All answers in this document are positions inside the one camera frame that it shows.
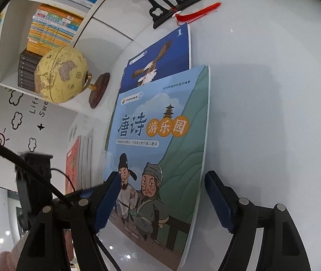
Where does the red tassel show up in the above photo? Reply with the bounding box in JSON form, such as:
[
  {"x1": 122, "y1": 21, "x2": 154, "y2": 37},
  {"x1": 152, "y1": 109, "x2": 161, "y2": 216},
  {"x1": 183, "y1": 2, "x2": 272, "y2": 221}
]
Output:
[{"x1": 172, "y1": 1, "x2": 222, "y2": 26}]

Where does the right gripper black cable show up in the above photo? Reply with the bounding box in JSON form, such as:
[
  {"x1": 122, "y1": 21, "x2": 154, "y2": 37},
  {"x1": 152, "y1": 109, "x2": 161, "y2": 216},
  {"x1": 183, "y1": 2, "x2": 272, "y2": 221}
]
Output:
[{"x1": 0, "y1": 133, "x2": 123, "y2": 271}]

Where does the neat stack of sorted books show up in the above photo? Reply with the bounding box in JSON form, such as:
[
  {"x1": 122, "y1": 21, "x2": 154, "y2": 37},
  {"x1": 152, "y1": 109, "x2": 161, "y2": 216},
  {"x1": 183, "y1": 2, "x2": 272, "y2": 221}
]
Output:
[{"x1": 65, "y1": 134, "x2": 94, "y2": 191}]

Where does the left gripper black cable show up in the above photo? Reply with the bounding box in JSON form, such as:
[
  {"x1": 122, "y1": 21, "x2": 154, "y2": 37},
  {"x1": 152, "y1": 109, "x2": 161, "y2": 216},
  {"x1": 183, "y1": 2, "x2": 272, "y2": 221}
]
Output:
[{"x1": 50, "y1": 168, "x2": 77, "y2": 194}]

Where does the black carved fan stand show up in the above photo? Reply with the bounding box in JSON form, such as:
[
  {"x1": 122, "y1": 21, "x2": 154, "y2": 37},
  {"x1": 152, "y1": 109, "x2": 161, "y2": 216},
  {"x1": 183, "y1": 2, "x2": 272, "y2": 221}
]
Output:
[{"x1": 114, "y1": 0, "x2": 204, "y2": 29}]

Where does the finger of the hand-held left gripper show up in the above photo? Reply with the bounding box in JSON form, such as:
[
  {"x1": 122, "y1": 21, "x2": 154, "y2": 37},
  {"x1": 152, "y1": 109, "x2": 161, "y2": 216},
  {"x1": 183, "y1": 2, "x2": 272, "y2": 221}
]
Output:
[{"x1": 52, "y1": 184, "x2": 104, "y2": 208}]

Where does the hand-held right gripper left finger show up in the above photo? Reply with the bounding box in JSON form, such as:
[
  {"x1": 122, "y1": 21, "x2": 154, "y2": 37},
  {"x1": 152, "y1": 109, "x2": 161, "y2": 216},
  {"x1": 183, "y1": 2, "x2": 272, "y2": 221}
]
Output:
[{"x1": 15, "y1": 172, "x2": 121, "y2": 271}]

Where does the pale blue two men book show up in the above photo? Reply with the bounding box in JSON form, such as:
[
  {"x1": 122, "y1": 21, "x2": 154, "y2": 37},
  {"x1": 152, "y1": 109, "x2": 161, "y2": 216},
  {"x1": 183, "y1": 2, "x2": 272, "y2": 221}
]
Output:
[{"x1": 100, "y1": 64, "x2": 211, "y2": 271}]

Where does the set of dark grey books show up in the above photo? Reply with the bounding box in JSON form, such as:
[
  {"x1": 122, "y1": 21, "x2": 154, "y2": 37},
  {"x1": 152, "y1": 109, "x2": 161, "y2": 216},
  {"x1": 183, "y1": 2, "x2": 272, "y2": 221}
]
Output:
[{"x1": 18, "y1": 49, "x2": 44, "y2": 92}]

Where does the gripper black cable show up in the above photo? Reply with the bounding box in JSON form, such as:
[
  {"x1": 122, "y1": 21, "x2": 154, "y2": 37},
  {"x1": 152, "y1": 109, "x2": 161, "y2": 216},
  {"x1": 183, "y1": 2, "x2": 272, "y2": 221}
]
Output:
[
  {"x1": 50, "y1": 168, "x2": 77, "y2": 194},
  {"x1": 0, "y1": 133, "x2": 123, "y2": 271}
]

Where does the blue book with eagle cover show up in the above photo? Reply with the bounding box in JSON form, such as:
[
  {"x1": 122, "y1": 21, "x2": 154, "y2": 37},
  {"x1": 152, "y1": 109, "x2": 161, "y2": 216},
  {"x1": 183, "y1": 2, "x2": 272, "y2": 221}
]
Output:
[{"x1": 119, "y1": 23, "x2": 191, "y2": 93}]

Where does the yellow desk globe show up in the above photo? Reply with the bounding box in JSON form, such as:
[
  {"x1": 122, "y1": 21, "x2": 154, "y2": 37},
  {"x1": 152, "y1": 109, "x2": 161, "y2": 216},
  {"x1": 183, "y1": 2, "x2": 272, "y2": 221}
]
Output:
[{"x1": 34, "y1": 47, "x2": 110, "y2": 109}]

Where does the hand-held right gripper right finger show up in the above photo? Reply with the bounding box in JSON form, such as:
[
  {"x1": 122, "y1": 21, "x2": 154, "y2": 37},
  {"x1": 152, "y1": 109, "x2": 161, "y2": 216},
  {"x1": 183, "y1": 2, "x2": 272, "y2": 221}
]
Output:
[{"x1": 205, "y1": 171, "x2": 310, "y2": 271}]

